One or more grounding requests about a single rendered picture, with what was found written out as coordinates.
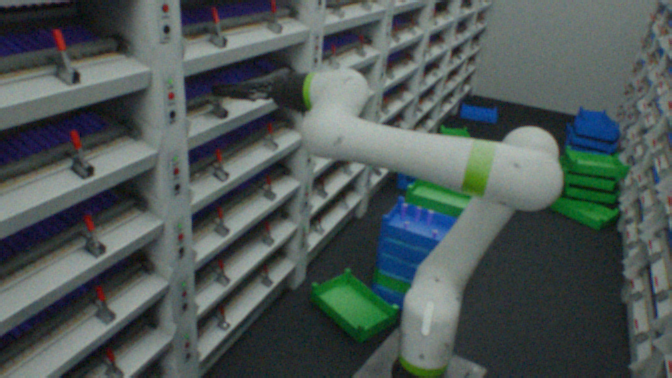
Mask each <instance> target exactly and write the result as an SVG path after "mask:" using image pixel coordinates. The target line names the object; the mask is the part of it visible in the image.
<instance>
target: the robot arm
mask: <svg viewBox="0 0 672 378"><path fill-rule="evenodd" d="M210 86H211V93H212V97H229V98H230V99H237V100H248V101H252V102H256V101H257V99H262V100H271V99H272V100H273V101H274V103H275V104H276V105H277V106H285V107H289V110H292V111H296V112H297V113H298V112H299V113H301V115H302V118H304V117H305V113H306V112H309V113H308V115H307V116H306V118H305V119H304V121H303V123H302V125H301V130H300V136H301V141H302V144H303V146H304V147H305V149H306V150H307V151H308V152H309V153H311V154H312V155H315V157H318V158H322V159H331V160H340V161H347V162H354V163H358V164H364V165H368V166H373V167H377V168H381V169H387V170H391V171H394V172H398V173H402V174H405V175H409V176H413V177H417V178H420V179H423V181H426V182H429V183H432V184H436V185H439V186H442V187H444V188H447V189H450V190H453V191H455V192H459V193H463V194H466V195H470V196H473V197H472V198H471V200H470V201H469V203H468V205H467V207H466V208H465V210H464V211H463V213H462V214H461V216H460V217H459V219H458V220H457V221H455V223H454V224H453V225H452V228H451V229H450V230H449V232H448V233H447V234H446V236H445V237H444V238H443V239H442V241H441V242H440V243H439V244H438V245H437V247H436V248H435V249H434V250H433V252H431V253H430V254H429V255H428V257H427V258H426V259H425V260H424V261H423V262H422V263H421V264H420V265H419V267H418V269H417V271H416V274H415V278H414V281H413V283H412V286H411V288H410V290H409V291H407V293H406V295H405V298H404V302H403V309H402V316H401V325H400V333H399V343H398V351H399V356H398V357H397V358H396V359H395V360H394V363H393V365H392V372H391V376H392V378H469V377H468V373H469V371H467V370H465V369H463V368H461V367H459V366H457V365H455V364H453V363H450V359H452V356H453V350H454V345H455V338H456V333H457V327H458V322H459V315H460V310H461V305H462V300H463V293H464V289H465V287H466V285H467V283H468V281H469V279H470V277H471V275H472V272H473V271H474V269H475V267H476V265H478V264H479V262H480V260H481V259H482V257H483V256H484V254H485V252H486V251H487V248H488V247H489V245H490V244H491V242H492V241H493V240H494V238H495V237H496V235H497V234H498V233H499V231H501V230H502V229H503V227H504V225H505V224H506V222H507V221H508V220H509V218H510V217H511V216H512V215H513V213H514V212H515V211H516V210H521V211H538V210H541V209H545V208H547V207H549V206H550V205H551V204H553V203H554V201H555V200H556V199H557V197H558V196H559V194H560V192H561V189H562V186H564V175H562V171H561V168H560V166H559V164H558V162H557V160H558V148H557V145H556V143H555V141H554V139H553V138H552V137H551V136H550V134H549V133H548V132H546V131H544V130H543V129H539V128H536V127H521V128H518V129H516V130H514V131H512V132H510V133H509V135H508V136H507V137H506V138H505V139H504V141H503V142H502V143H497V142H490V141H484V140H476V139H469V138H460V137H451V136H443V135H436V134H429V132H424V133H423V131H417V130H411V129H405V128H400V127H395V126H391V125H385V124H381V123H377V122H373V121H369V120H368V121H367V120H363V119H359V118H358V116H359V114H360V113H361V111H363V109H364V107H365V105H366V103H367V101H368V98H369V88H368V83H367V81H366V79H365V78H364V77H363V75H361V74H359V73H358V72H356V71H354V70H352V69H339V70H334V71H330V72H301V71H300V69H298V71H297V72H293V73H291V74H289V75H288V76H277V77H276V78H275V79H274V81H264V82H245V83H239V84H238V83H218V84H212V85H210Z"/></svg>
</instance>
